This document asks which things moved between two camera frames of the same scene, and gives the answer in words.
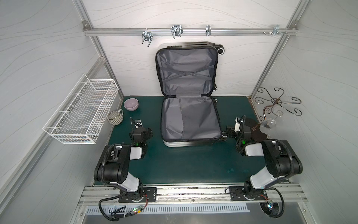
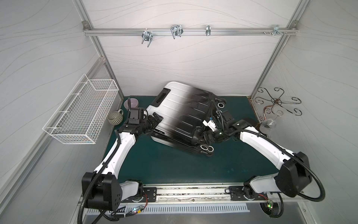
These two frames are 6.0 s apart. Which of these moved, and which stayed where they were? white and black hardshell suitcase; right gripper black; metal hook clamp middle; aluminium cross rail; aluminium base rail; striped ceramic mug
Moved: right gripper black; white and black hardshell suitcase
Stayed: aluminium cross rail; metal hook clamp middle; aluminium base rail; striped ceramic mug
